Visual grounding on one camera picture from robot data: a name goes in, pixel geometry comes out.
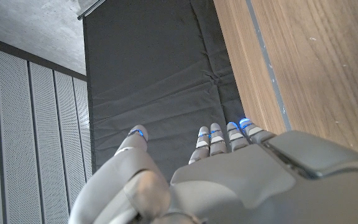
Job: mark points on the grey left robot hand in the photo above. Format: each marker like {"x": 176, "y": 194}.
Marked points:
{"x": 244, "y": 186}

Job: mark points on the wooden panel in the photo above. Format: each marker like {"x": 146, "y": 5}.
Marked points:
{"x": 267, "y": 62}

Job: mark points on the black backdrop cloth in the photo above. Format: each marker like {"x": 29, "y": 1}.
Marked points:
{"x": 154, "y": 77}

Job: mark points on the black backdrop stand pole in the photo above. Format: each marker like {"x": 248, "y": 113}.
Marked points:
{"x": 89, "y": 11}

